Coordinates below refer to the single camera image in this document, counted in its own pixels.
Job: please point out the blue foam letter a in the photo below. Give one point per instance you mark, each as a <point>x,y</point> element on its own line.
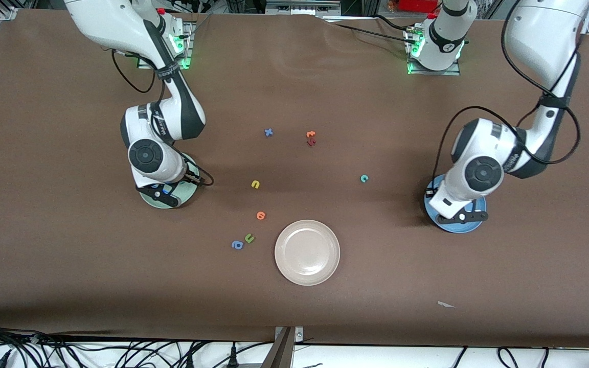
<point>234,246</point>

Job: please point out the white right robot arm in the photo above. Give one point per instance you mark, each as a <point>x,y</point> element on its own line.
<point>115,20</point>

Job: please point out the pale beige plate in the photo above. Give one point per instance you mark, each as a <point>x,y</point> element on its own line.
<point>307,253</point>

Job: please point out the metal frame post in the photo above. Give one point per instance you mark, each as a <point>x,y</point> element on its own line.
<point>285,352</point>

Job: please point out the green plate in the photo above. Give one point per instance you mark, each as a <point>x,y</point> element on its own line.
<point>187,193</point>

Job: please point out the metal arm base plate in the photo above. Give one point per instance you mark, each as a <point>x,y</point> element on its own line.
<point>417,72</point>
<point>189,43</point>

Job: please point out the grey metal box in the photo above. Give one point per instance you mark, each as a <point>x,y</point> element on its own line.
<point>299,4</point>

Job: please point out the white tape scrap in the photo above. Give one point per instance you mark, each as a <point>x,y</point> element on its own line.
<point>444,304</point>

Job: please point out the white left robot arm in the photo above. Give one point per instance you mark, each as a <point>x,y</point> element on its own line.
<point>545,36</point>

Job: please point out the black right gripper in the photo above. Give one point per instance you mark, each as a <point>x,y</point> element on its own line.
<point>186,178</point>

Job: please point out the red box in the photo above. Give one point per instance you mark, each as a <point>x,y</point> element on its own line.
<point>417,5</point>

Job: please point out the brown table cover sheet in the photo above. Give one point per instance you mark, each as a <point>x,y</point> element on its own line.
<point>294,76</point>

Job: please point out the blue plate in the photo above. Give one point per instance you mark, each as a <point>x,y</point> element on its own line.
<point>466,228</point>

